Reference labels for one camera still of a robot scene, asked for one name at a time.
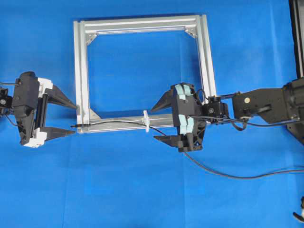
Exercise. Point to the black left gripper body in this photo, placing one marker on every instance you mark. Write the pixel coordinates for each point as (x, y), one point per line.
(27, 92)

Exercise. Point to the blue table mat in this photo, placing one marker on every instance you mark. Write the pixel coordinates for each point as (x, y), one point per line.
(128, 179)

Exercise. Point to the black stand at edge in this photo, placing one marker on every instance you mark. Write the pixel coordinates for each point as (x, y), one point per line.
(297, 21)

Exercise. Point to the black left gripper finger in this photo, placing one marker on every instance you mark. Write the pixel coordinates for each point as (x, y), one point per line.
(57, 97)
(50, 133)

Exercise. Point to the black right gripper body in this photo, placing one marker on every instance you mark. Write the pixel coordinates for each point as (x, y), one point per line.
(186, 105)

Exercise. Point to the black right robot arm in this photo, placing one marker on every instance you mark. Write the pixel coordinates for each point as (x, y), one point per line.
(276, 106)

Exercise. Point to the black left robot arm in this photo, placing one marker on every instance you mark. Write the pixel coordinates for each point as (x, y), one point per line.
(6, 107)

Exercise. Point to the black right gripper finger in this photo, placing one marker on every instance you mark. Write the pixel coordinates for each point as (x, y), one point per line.
(164, 102)
(177, 141)

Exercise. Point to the aluminium extrusion frame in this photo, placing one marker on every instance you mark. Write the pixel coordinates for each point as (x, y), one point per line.
(86, 31)

